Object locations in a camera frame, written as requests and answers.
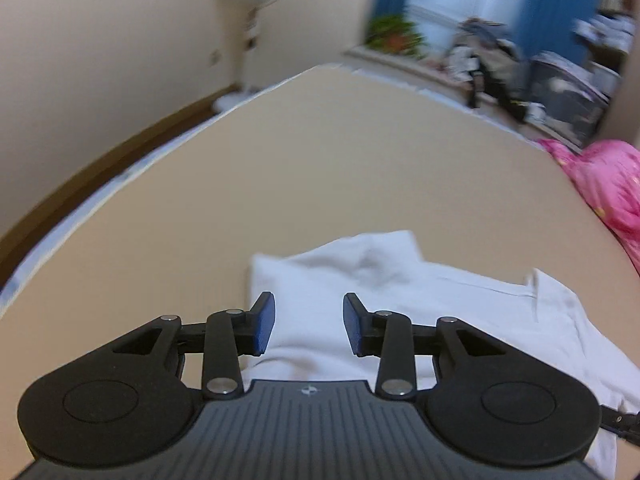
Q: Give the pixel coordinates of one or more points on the white shirt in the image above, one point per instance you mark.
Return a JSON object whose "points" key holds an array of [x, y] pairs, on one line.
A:
{"points": [[320, 270]]}

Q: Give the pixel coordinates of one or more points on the cluttered shelf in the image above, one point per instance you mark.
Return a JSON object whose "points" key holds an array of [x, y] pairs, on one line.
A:
{"points": [[607, 25]]}

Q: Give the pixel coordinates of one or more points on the white standing fan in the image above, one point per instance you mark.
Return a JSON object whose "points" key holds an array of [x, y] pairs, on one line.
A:
{"points": [[241, 60]]}

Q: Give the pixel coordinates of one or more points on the pink printed blanket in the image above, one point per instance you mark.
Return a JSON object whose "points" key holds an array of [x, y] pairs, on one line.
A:
{"points": [[610, 180]]}

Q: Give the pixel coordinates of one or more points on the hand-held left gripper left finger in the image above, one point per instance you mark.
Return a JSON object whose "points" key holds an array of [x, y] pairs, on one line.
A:
{"points": [[264, 320]]}

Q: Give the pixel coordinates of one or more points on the pile of clothes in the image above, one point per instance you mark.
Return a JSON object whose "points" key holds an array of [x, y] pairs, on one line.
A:
{"points": [[487, 55]]}

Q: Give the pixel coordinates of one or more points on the green potted plant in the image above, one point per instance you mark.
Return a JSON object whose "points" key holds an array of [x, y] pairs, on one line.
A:
{"points": [[392, 32]]}

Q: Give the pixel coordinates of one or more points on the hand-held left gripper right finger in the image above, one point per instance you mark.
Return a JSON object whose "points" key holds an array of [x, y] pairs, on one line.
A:
{"points": [[352, 322]]}

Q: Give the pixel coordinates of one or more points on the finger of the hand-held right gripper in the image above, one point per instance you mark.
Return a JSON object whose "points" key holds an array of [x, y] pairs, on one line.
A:
{"points": [[620, 422]]}

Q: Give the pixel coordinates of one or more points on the grey storage box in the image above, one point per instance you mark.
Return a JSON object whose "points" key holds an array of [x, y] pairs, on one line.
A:
{"points": [[565, 95]]}

